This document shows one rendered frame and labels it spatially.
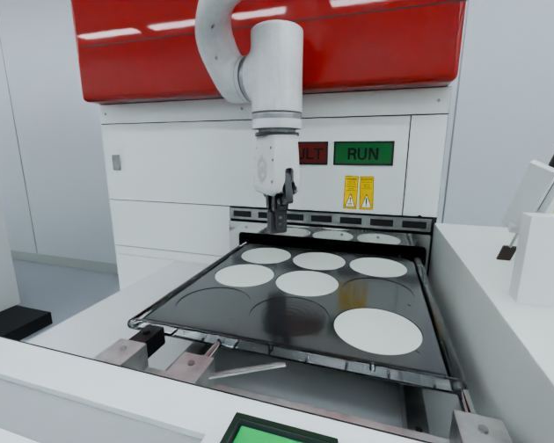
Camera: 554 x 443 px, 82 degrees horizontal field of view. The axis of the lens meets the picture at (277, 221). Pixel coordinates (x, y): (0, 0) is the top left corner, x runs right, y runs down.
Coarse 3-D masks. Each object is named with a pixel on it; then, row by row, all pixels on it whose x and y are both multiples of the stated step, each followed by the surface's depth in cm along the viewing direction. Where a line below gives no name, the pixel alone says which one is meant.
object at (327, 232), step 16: (240, 224) 75; (256, 224) 74; (288, 224) 72; (304, 224) 72; (240, 240) 77; (352, 240) 68; (368, 240) 67; (384, 240) 66; (400, 240) 65; (416, 240) 64
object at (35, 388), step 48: (0, 384) 21; (48, 384) 20; (96, 384) 20; (144, 384) 20; (0, 432) 17; (48, 432) 17; (96, 432) 17; (144, 432) 17; (192, 432) 17; (336, 432) 17; (384, 432) 17
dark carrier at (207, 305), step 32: (352, 256) 63; (384, 256) 63; (192, 288) 49; (224, 288) 49; (256, 288) 49; (352, 288) 49; (384, 288) 49; (416, 288) 49; (160, 320) 40; (192, 320) 40; (224, 320) 40; (256, 320) 40; (288, 320) 40; (320, 320) 40; (416, 320) 40; (352, 352) 33; (416, 352) 33
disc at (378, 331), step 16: (336, 320) 40; (352, 320) 40; (368, 320) 40; (384, 320) 40; (400, 320) 40; (352, 336) 36; (368, 336) 36; (384, 336) 36; (400, 336) 36; (416, 336) 36; (384, 352) 33; (400, 352) 33
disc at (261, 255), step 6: (246, 252) 66; (252, 252) 66; (258, 252) 66; (264, 252) 66; (270, 252) 66; (276, 252) 66; (282, 252) 66; (288, 252) 66; (246, 258) 62; (252, 258) 62; (258, 258) 62; (264, 258) 62; (270, 258) 62; (276, 258) 62; (282, 258) 62
